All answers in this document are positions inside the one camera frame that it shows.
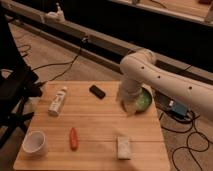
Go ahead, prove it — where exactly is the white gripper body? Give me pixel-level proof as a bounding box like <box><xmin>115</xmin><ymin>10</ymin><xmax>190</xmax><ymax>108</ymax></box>
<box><xmin>116</xmin><ymin>79</ymin><xmax>142</xmax><ymax>116</ymax></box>

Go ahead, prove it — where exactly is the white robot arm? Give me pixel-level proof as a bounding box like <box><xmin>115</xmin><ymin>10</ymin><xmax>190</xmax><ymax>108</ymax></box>
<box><xmin>118</xmin><ymin>49</ymin><xmax>213</xmax><ymax>121</ymax></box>

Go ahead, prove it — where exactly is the green ceramic bowl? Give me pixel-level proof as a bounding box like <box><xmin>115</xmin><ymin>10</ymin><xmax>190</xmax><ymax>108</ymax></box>
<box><xmin>121</xmin><ymin>87</ymin><xmax>153</xmax><ymax>114</ymax></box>

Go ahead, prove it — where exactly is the black rectangular block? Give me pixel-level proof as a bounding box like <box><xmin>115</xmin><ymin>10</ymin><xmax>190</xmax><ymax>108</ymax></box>
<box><xmin>89</xmin><ymin>85</ymin><xmax>105</xmax><ymax>99</ymax></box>

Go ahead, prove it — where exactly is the white rectangular sponge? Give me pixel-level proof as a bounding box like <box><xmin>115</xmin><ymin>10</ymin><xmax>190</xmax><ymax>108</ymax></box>
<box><xmin>117</xmin><ymin>136</ymin><xmax>131</xmax><ymax>160</ymax></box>

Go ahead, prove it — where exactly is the blue control box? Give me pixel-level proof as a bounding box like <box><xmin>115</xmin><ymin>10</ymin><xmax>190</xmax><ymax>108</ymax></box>
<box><xmin>169</xmin><ymin>100</ymin><xmax>188</xmax><ymax>119</ymax></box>

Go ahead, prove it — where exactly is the orange carrot toy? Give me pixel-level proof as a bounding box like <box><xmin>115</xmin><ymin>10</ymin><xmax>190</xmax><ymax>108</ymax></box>
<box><xmin>69</xmin><ymin>127</ymin><xmax>78</xmax><ymax>151</ymax></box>

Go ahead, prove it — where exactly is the white tube bottle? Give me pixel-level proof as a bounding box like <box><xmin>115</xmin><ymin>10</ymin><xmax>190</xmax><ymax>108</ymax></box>
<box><xmin>48</xmin><ymin>86</ymin><xmax>67</xmax><ymax>116</ymax></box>

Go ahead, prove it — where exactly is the white cup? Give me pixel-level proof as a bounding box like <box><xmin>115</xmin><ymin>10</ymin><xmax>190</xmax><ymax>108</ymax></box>
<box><xmin>22</xmin><ymin>131</ymin><xmax>48</xmax><ymax>156</ymax></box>

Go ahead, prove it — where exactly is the black tripod stand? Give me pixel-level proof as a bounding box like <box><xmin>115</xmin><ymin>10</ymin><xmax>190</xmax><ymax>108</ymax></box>
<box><xmin>0</xmin><ymin>5</ymin><xmax>42</xmax><ymax>149</ymax></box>

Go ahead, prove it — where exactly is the long metal rail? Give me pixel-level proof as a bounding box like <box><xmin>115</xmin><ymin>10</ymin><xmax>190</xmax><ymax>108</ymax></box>
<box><xmin>0</xmin><ymin>0</ymin><xmax>213</xmax><ymax>85</ymax></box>

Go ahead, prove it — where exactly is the black floor cable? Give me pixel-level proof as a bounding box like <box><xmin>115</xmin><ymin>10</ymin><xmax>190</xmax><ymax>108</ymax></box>
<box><xmin>159</xmin><ymin>107</ymin><xmax>213</xmax><ymax>171</ymax></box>

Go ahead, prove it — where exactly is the white object on rail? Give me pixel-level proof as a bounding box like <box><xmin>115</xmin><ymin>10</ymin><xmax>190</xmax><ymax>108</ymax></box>
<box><xmin>45</xmin><ymin>3</ymin><xmax>65</xmax><ymax>22</ymax></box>

